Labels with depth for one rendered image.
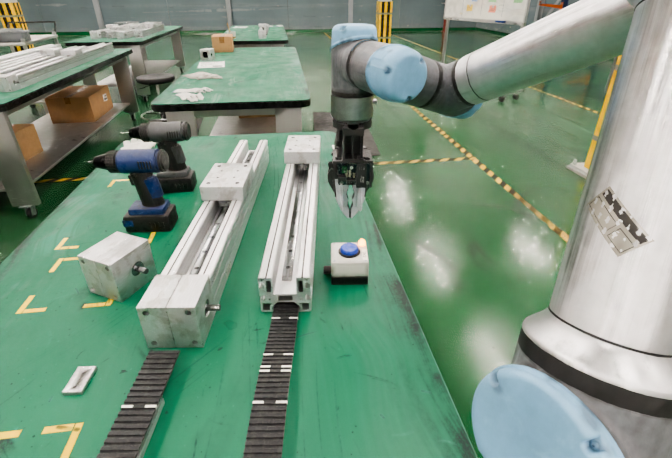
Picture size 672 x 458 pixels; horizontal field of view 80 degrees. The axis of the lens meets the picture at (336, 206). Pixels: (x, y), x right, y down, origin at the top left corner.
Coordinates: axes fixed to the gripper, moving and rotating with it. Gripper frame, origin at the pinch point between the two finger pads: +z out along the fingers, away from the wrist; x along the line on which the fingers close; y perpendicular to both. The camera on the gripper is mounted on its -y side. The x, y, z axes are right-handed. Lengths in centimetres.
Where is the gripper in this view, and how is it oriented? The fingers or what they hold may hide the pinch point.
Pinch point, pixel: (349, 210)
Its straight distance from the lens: 83.6
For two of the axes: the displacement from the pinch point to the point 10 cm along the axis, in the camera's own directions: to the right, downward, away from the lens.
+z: 0.0, 8.8, 4.7
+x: 10.0, -0.1, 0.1
